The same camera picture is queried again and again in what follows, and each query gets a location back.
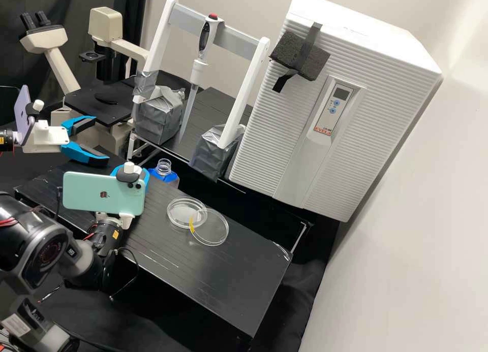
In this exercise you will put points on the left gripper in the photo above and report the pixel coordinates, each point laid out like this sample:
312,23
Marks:
45,138

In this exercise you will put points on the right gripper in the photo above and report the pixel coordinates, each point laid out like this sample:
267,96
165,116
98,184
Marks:
124,218

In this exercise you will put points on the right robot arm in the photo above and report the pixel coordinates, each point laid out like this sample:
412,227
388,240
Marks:
34,245

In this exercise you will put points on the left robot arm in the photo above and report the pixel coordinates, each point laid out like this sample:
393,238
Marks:
7,138

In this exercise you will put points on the blue bottle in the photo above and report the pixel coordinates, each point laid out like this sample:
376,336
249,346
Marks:
164,175

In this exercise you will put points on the petri dish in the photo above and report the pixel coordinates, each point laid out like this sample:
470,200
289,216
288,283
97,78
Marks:
183,211

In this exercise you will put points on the grey taped block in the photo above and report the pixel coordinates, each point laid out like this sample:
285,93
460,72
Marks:
211,154
158,117

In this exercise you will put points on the cream microscope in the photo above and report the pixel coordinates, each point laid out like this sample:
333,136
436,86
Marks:
57,58

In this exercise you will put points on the petri dish lid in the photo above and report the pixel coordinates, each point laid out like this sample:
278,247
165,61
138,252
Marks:
213,230

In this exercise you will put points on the black platform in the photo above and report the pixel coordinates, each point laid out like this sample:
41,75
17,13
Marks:
213,116
267,211
209,268

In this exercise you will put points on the white pipette stand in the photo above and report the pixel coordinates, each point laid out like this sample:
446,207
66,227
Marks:
244,89

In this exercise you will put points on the pipette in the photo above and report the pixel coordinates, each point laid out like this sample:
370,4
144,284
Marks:
202,43

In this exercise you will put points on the incubator door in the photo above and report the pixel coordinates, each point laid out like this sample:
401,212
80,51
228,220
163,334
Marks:
381,138

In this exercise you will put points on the white incubator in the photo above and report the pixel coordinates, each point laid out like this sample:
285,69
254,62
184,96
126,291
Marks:
343,18

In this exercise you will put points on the right wrist camera phone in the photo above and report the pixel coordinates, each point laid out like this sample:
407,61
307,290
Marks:
95,194

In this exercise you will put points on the wrist camera phone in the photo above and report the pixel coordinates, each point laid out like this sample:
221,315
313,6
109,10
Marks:
95,194
22,108

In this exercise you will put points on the left wrist camera phone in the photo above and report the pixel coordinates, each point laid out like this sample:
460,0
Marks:
22,108

